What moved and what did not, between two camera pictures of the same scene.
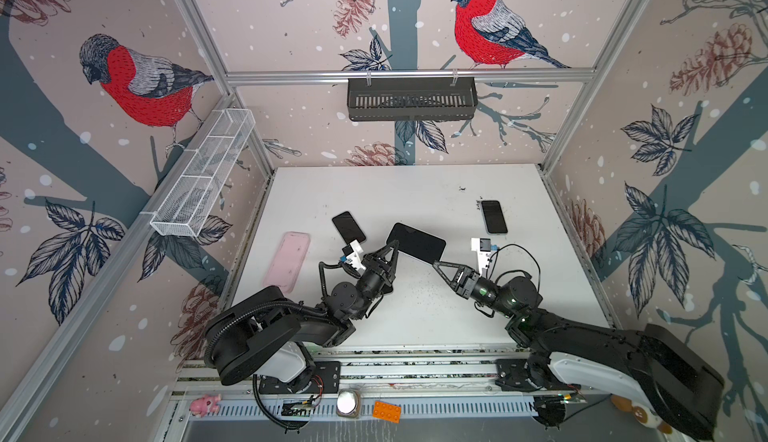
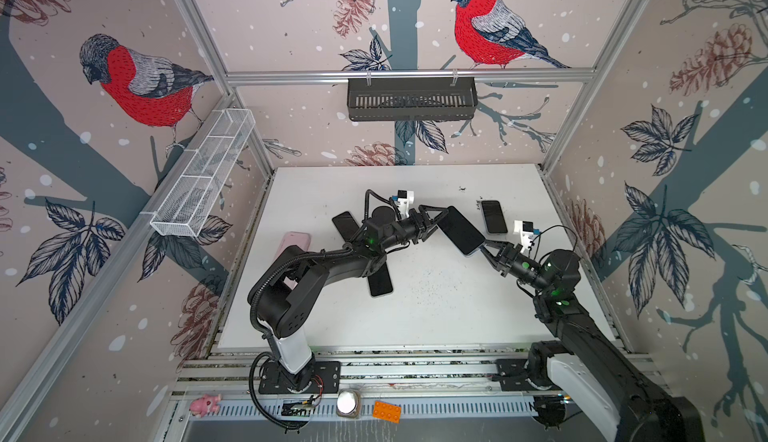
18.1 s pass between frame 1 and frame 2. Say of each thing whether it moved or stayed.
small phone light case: stayed
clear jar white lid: stayed
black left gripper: moved
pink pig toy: stayed
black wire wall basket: stayed
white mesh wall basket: stayed
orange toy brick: stayed
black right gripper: moved
